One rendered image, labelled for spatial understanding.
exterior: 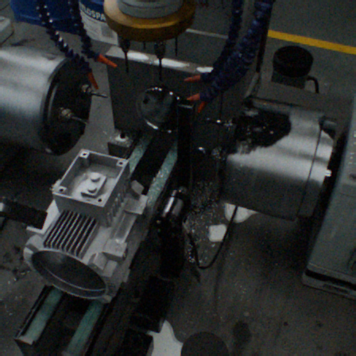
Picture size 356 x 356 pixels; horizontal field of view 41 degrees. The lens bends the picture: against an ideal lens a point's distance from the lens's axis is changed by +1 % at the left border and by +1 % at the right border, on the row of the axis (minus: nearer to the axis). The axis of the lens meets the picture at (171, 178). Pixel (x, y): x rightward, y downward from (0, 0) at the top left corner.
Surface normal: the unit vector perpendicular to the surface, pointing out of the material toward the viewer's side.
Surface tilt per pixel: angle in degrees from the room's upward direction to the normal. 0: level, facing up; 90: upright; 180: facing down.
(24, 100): 51
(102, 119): 0
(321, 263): 89
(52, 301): 0
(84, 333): 0
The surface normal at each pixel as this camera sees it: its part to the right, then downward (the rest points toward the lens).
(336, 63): 0.00, -0.66
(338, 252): -0.34, 0.70
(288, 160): -0.24, 0.00
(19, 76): -0.17, -0.25
